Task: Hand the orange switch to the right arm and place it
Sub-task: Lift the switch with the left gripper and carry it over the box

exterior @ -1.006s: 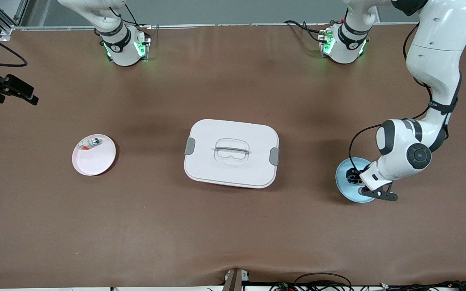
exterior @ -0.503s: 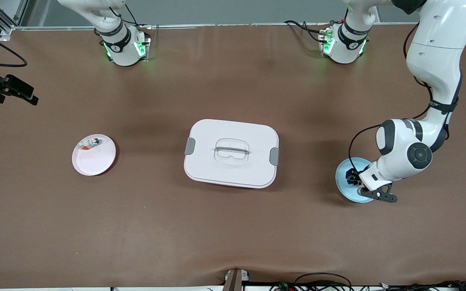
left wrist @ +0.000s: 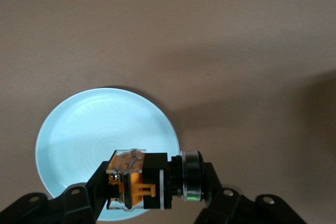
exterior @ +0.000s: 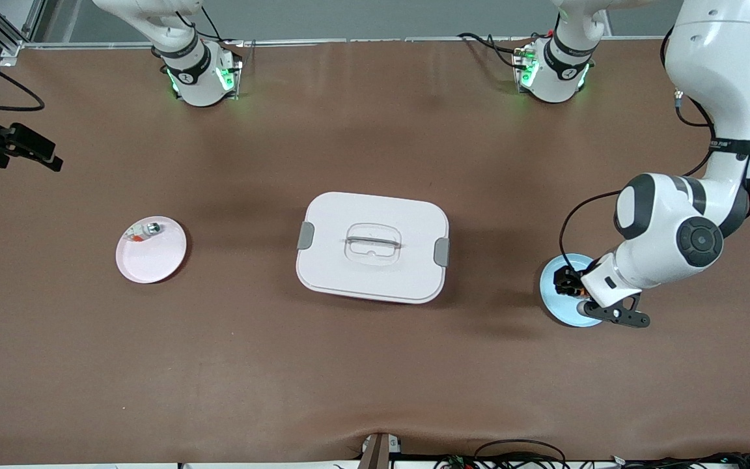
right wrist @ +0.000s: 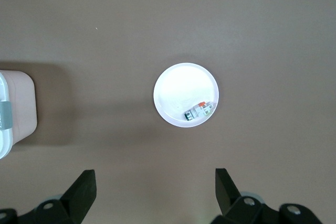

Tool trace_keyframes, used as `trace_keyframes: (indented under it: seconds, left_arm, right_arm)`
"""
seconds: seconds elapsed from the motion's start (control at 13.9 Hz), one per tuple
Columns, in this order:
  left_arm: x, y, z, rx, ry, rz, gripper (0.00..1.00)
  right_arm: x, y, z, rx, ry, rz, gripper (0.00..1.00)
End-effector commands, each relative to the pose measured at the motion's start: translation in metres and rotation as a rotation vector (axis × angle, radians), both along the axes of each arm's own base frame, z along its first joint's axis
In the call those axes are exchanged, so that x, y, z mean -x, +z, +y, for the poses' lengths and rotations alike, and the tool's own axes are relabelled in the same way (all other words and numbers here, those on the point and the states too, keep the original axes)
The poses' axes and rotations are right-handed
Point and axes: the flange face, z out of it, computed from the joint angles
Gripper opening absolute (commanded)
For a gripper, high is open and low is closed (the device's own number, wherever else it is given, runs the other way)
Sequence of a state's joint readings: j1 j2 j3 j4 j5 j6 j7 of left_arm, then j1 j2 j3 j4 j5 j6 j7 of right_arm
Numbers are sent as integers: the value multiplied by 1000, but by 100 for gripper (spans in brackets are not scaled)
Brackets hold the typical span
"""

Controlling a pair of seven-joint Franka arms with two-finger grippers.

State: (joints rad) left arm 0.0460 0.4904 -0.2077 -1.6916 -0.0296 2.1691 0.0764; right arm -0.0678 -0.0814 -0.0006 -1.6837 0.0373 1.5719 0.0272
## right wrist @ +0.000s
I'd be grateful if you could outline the brown table mat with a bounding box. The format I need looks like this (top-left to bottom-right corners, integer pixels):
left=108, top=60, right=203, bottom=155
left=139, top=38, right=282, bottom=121
left=0, top=0, right=336, bottom=224

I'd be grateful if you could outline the white breaker with orange lever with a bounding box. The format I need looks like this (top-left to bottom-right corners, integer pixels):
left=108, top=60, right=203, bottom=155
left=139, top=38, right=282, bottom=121
left=193, top=101, right=213, bottom=118

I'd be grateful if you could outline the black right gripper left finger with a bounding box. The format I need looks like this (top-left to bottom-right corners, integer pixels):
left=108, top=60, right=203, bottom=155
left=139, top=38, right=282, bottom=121
left=16, top=169, right=97, bottom=224

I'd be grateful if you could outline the silver green button switch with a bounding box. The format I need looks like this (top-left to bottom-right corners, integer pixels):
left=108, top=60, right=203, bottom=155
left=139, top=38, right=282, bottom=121
left=183, top=110, right=196, bottom=122

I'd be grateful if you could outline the white pink lunch box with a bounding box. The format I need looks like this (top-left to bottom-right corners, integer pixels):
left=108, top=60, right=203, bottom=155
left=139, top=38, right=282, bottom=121
left=0, top=69, right=37, bottom=159

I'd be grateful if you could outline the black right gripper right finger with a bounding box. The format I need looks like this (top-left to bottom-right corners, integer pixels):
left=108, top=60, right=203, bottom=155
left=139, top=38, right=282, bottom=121
left=211, top=168, right=322, bottom=224

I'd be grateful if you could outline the grey lunch box clip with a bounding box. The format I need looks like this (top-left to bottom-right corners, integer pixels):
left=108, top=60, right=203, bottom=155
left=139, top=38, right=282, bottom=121
left=0, top=101, right=13, bottom=130

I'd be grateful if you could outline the white round plate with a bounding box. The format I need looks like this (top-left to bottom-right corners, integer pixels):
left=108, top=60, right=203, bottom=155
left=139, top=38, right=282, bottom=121
left=153, top=62, right=219, bottom=128

